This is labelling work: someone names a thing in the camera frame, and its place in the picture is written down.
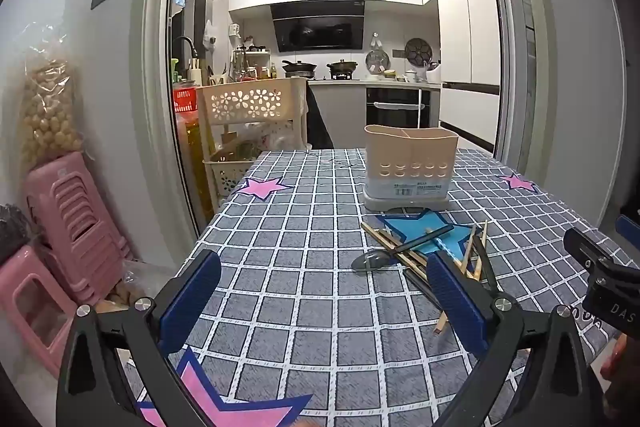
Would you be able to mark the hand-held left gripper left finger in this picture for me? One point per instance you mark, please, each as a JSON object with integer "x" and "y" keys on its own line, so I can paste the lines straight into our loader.
{"x": 192, "y": 287}

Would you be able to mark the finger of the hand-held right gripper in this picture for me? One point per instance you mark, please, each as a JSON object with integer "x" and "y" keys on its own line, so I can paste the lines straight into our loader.
{"x": 631, "y": 232}
{"x": 582, "y": 244}

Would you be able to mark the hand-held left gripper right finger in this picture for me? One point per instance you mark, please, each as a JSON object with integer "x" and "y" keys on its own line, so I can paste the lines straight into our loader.
{"x": 452, "y": 292}

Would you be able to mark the wooden chopstick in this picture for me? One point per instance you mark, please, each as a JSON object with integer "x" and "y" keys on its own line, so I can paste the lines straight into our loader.
{"x": 470, "y": 247}
{"x": 481, "y": 252}
{"x": 380, "y": 239}
{"x": 387, "y": 234}

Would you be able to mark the black spoon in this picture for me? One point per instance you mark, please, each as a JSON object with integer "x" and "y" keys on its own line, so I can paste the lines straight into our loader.
{"x": 372, "y": 261}

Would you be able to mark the beige plastic utensil holder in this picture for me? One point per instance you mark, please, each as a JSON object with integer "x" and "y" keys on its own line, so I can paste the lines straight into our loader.
{"x": 410, "y": 157}

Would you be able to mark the person's right hand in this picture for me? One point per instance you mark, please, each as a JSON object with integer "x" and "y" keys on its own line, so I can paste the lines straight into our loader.
{"x": 614, "y": 362}

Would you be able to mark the clear plastic floor bag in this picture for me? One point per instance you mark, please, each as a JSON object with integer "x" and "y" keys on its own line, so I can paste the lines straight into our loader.
{"x": 135, "y": 282}

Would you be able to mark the checkered star tablecloth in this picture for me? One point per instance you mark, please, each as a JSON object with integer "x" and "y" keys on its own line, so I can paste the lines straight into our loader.
{"x": 300, "y": 257}

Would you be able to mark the yellow oil bottle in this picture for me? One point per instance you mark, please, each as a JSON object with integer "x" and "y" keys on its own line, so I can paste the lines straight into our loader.
{"x": 197, "y": 157}

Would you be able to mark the stacked pink plastic stools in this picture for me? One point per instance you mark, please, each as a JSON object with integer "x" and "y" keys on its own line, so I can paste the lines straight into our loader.
{"x": 75, "y": 207}

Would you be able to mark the pink plastic stool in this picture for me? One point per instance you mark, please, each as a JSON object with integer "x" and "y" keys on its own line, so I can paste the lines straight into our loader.
{"x": 20, "y": 272}

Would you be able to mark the black built-in oven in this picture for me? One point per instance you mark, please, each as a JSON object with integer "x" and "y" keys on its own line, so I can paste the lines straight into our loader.
{"x": 390, "y": 117}

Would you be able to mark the red plastic basket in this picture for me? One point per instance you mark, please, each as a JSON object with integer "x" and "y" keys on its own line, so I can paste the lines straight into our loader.
{"x": 185, "y": 99}

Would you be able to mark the dark grey bag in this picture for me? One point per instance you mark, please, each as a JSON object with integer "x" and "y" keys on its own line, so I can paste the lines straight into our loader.
{"x": 12, "y": 227}

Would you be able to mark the beige flower-cutout storage rack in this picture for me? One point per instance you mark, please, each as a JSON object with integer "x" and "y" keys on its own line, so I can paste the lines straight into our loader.
{"x": 250, "y": 102}

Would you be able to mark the dark hanging cloth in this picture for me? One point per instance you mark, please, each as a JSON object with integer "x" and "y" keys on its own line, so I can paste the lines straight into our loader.
{"x": 317, "y": 122}

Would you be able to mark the grey kitchen base cabinet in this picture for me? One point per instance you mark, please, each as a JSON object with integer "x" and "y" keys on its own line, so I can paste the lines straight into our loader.
{"x": 345, "y": 112}

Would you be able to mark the white rice cooker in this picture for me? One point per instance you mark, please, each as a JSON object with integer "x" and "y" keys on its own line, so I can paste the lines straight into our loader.
{"x": 432, "y": 71}

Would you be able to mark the clear bag of soybeans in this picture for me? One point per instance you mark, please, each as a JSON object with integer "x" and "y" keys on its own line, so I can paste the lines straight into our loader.
{"x": 47, "y": 117}

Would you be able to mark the white refrigerator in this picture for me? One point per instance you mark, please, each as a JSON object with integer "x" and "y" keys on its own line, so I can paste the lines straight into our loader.
{"x": 475, "y": 47}

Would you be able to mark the white spice rack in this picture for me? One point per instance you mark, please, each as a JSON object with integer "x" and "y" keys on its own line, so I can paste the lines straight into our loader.
{"x": 252, "y": 64}

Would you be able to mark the black kitchen faucet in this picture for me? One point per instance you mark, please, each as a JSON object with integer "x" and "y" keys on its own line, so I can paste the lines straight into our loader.
{"x": 192, "y": 47}

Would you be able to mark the black wok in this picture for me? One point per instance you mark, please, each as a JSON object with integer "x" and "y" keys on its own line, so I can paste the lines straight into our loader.
{"x": 300, "y": 68}

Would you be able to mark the dark round steamer rack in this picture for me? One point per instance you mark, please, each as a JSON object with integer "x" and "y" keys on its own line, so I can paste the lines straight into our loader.
{"x": 417, "y": 51}

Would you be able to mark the silver round steamer rack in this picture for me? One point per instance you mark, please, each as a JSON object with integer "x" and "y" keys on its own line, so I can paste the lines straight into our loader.
{"x": 375, "y": 61}

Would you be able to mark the dark lidded pot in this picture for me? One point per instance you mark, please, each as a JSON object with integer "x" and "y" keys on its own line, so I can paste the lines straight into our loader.
{"x": 342, "y": 68}

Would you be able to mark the black range hood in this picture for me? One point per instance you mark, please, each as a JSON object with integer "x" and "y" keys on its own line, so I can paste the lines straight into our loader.
{"x": 320, "y": 32}

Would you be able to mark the grey sliding door frame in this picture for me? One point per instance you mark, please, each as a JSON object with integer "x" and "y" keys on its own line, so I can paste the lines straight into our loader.
{"x": 150, "y": 107}

